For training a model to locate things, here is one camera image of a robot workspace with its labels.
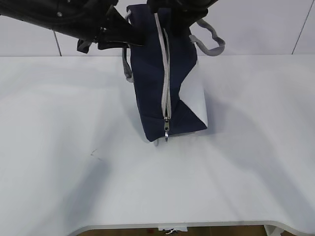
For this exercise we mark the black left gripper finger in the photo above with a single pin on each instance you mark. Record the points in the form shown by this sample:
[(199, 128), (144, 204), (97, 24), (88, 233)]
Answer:
[(104, 45), (119, 29)]

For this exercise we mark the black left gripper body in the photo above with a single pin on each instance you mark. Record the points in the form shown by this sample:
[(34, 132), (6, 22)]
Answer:
[(92, 25)]

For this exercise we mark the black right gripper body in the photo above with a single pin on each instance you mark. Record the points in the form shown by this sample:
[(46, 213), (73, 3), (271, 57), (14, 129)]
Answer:
[(182, 7)]

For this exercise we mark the navy blue lunch bag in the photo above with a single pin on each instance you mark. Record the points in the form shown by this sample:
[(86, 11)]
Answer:
[(165, 71)]

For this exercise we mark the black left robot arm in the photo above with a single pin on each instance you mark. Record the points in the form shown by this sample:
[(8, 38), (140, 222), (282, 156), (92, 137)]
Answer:
[(58, 15)]

